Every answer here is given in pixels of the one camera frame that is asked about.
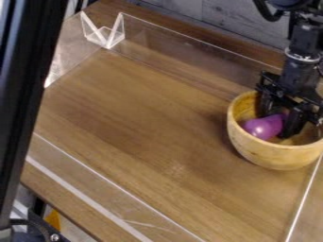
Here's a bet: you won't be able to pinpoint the black clamp with screw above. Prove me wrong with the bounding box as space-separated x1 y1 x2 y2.
27 210 71 242

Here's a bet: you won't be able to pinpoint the clear acrylic tray walls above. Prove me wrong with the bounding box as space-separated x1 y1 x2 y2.
22 0 323 242

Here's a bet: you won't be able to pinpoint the black cable lower left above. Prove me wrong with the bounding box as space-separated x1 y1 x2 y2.
9 218 35 242

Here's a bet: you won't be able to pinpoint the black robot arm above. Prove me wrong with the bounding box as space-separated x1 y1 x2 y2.
253 0 323 138

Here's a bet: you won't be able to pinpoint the black aluminium frame post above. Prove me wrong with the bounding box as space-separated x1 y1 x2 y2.
0 0 69 231

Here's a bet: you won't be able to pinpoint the brown wooden bowl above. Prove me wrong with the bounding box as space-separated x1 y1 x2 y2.
226 91 323 170

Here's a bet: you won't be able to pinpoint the clear acrylic corner bracket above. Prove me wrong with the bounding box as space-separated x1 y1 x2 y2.
81 12 126 49

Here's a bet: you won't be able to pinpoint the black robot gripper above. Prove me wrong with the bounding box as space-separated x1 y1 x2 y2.
257 50 323 139

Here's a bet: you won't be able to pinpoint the purple toy eggplant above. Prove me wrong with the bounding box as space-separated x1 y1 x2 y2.
242 113 288 141

